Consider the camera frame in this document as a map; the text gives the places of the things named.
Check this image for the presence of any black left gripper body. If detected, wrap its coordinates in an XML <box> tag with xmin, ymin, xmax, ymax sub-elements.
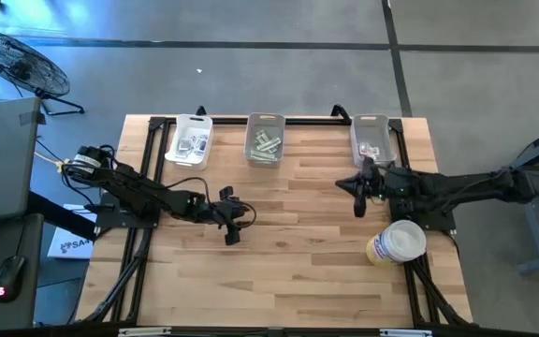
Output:
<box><xmin>212</xmin><ymin>185</ymin><xmax>247</xmax><ymax>247</ymax></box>

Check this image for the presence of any white paper sheet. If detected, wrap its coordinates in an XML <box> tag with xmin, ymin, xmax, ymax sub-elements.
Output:
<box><xmin>46</xmin><ymin>202</ymin><xmax>97</xmax><ymax>260</ymax></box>

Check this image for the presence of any yellow wipes canister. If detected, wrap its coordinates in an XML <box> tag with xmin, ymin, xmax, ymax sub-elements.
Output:
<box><xmin>365</xmin><ymin>219</ymin><xmax>428</xmax><ymax>269</ymax></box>

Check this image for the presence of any black computer mouse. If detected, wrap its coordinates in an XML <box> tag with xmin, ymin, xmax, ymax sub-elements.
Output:
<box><xmin>0</xmin><ymin>254</ymin><xmax>27</xmax><ymax>304</ymax></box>

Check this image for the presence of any white label strip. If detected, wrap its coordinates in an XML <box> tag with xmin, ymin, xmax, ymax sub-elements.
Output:
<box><xmin>118</xmin><ymin>326</ymin><xmax>172</xmax><ymax>337</ymax></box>
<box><xmin>379</xmin><ymin>328</ymin><xmax>433</xmax><ymax>337</ymax></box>

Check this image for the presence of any black floor fan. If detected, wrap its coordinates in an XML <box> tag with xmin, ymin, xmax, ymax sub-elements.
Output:
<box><xmin>0</xmin><ymin>29</ymin><xmax>86</xmax><ymax>117</ymax></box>

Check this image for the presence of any grey metal table frame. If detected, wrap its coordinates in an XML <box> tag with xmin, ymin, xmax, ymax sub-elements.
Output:
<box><xmin>486</xmin><ymin>119</ymin><xmax>539</xmax><ymax>276</ymax></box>

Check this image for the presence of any white plastic bin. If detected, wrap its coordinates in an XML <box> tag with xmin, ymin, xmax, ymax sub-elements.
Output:
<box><xmin>349</xmin><ymin>113</ymin><xmax>399</xmax><ymax>169</ymax></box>
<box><xmin>242</xmin><ymin>111</ymin><xmax>286</xmax><ymax>169</ymax></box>
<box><xmin>163</xmin><ymin>113</ymin><xmax>215</xmax><ymax>171</ymax></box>

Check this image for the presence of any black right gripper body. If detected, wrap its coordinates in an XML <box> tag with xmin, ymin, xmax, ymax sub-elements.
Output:
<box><xmin>352</xmin><ymin>156</ymin><xmax>386</xmax><ymax>219</ymax></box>

